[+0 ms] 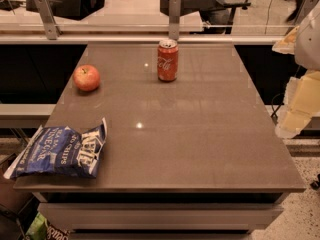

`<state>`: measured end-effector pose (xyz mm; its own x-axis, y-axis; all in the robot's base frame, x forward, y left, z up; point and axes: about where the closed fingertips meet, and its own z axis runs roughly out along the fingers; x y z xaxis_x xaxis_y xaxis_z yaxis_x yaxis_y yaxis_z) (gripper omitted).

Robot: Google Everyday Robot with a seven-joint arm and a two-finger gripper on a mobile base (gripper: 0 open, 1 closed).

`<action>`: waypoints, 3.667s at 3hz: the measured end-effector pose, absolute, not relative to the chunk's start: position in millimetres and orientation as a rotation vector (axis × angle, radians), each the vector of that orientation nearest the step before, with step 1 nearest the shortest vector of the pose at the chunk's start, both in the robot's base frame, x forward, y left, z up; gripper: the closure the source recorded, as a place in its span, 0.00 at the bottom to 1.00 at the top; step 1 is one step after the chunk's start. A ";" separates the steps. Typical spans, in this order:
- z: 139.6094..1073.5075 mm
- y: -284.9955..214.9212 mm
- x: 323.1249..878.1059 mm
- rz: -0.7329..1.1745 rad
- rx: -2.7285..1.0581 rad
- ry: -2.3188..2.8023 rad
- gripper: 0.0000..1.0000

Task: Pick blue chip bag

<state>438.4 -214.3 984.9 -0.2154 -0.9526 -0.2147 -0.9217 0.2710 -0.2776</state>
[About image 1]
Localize green snack bag below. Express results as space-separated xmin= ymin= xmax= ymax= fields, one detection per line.
xmin=25 ymin=213 xmax=47 ymax=240

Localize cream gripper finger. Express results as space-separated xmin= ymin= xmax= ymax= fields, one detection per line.
xmin=272 ymin=26 xmax=299 ymax=55
xmin=275 ymin=70 xmax=320 ymax=139

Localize left metal rail bracket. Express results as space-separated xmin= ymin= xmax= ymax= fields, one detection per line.
xmin=33 ymin=0 xmax=60 ymax=40

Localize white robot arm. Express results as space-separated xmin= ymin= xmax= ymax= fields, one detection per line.
xmin=272 ymin=3 xmax=320 ymax=139

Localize metal rail bracket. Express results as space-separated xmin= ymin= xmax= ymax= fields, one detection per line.
xmin=293 ymin=0 xmax=319 ymax=27
xmin=169 ymin=0 xmax=181 ymax=40
xmin=33 ymin=0 xmax=60 ymax=40

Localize middle metal rail bracket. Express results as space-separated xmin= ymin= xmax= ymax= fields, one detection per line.
xmin=169 ymin=0 xmax=181 ymax=40

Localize right metal rail bracket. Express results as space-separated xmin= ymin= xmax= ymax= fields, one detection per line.
xmin=293 ymin=0 xmax=319 ymax=27

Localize blue kettle chip bag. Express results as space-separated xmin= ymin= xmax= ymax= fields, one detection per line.
xmin=4 ymin=119 xmax=107 ymax=179

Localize black office chair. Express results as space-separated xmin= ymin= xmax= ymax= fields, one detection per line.
xmin=160 ymin=0 xmax=251 ymax=34

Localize red coca-cola can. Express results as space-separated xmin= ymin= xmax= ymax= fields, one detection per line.
xmin=157 ymin=39 xmax=178 ymax=82

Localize red apple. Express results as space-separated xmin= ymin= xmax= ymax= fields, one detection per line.
xmin=72 ymin=64 xmax=100 ymax=92

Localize dark snack bag below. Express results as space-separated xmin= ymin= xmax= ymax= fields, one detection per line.
xmin=46 ymin=222 xmax=69 ymax=240

